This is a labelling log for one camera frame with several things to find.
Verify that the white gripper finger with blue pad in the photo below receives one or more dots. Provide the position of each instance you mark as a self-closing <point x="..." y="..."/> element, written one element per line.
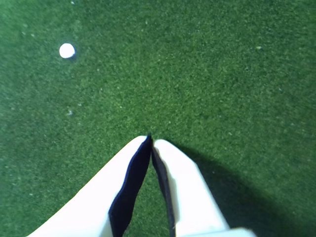
<point x="86" y="205"/>

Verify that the white gripper finger with dark pad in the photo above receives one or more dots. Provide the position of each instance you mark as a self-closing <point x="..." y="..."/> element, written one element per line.
<point x="190" y="197"/>

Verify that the long green putting mat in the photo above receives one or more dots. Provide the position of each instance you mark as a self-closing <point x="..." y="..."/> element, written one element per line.
<point x="197" y="74"/>

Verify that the small white dot marker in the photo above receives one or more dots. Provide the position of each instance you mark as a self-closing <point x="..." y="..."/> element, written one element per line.
<point x="66" y="50"/>

